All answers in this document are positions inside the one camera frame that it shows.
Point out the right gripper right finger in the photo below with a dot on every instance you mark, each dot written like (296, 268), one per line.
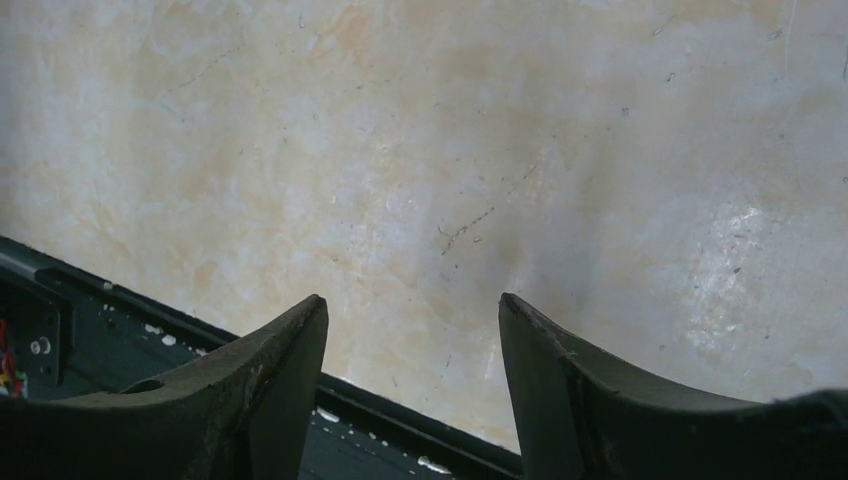
(584, 413)

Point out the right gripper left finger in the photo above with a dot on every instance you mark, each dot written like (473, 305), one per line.
(241, 411)

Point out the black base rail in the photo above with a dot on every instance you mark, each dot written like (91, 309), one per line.
(68, 333)

